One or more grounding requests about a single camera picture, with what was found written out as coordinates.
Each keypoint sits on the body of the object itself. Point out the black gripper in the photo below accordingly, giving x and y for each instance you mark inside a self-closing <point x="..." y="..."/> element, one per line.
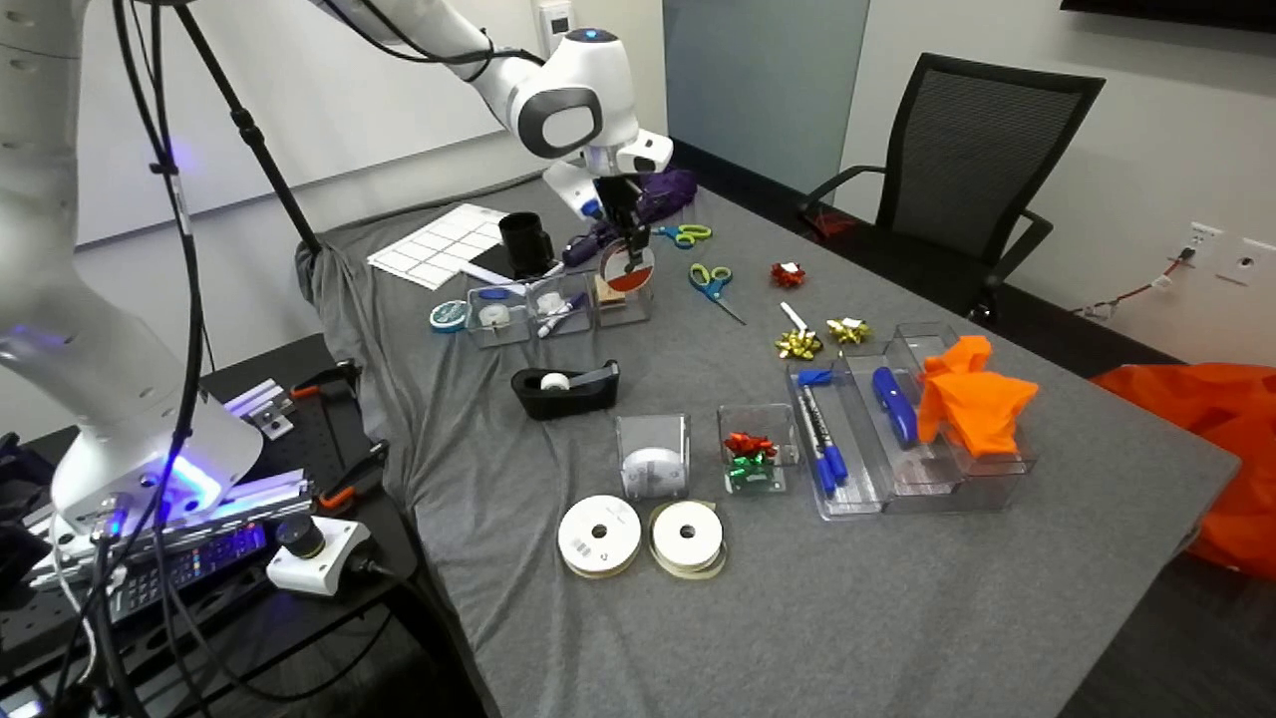
<point x="623" y="206"/>

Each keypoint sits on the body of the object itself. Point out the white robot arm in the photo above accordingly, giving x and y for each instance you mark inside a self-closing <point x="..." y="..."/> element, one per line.
<point x="98" y="362"/>

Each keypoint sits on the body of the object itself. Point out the small clear container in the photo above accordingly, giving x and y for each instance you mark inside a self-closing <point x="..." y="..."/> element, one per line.
<point x="617" y="311"/>

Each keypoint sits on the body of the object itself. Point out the clear container with clips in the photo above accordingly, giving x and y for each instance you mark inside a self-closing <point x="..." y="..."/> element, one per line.
<point x="557" y="311"/>

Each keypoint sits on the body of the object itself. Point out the clear container with white tape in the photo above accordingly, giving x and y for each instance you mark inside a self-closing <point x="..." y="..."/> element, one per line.
<point x="498" y="316"/>

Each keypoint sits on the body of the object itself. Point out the purple folded umbrella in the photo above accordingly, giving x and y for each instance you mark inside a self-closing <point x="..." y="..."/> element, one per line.
<point x="663" y="192"/>

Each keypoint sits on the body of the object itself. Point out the blue green scissors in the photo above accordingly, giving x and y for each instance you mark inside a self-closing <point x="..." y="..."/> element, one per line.
<point x="684" y="239"/>

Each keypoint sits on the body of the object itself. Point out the green yellow scissors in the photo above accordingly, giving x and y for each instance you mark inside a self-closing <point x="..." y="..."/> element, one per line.
<point x="711" y="285"/>

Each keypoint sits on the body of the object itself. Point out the black cup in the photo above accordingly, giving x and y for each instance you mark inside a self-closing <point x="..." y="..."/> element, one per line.
<point x="529" y="247"/>

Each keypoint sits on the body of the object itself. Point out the white tray with black pad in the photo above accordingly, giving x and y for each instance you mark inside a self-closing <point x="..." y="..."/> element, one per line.
<point x="508" y="280"/>

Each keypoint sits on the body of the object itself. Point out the red gift bow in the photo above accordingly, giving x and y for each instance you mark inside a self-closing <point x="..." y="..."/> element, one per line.
<point x="788" y="279"/>

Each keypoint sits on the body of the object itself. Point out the white label sheets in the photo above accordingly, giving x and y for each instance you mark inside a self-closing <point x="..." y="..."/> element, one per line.
<point x="439" y="249"/>

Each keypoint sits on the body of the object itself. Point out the black tape dispenser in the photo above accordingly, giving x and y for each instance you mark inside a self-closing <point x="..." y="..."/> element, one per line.
<point x="557" y="392"/>

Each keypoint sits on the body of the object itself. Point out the gold gift bow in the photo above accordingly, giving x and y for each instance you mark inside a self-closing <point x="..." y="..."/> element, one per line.
<point x="848" y="333"/>
<point x="799" y="344"/>

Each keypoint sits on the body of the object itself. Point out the clear box with white ribbon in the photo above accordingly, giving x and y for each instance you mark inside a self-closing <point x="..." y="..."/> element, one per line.
<point x="654" y="458"/>

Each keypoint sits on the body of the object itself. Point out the grey tablecloth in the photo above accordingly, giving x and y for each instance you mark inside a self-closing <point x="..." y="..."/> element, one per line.
<point x="888" y="618"/>

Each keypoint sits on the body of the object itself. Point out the clear box with bows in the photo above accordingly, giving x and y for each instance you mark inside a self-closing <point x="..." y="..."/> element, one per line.
<point x="755" y="448"/>

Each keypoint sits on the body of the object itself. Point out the clear tray with blue marker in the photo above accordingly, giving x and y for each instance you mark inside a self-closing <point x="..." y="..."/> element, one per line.
<point x="914" y="469"/>

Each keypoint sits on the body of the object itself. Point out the white ribbon spool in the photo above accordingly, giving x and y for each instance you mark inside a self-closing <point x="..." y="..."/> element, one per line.
<point x="687" y="542"/>
<point x="599" y="538"/>

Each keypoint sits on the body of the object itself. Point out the clear tray with blue pens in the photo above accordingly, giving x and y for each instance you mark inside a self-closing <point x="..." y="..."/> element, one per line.
<point x="840" y="441"/>

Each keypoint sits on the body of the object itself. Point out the black office chair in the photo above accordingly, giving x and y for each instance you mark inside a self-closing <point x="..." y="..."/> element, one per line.
<point x="968" y="152"/>

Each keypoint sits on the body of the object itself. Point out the camera tripod stand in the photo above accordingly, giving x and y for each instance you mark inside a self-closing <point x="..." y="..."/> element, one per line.
<point x="246" y="124"/>

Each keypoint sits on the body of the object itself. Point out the wall mounted black television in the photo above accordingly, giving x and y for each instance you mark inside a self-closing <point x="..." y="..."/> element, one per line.
<point x="1207" y="14"/>

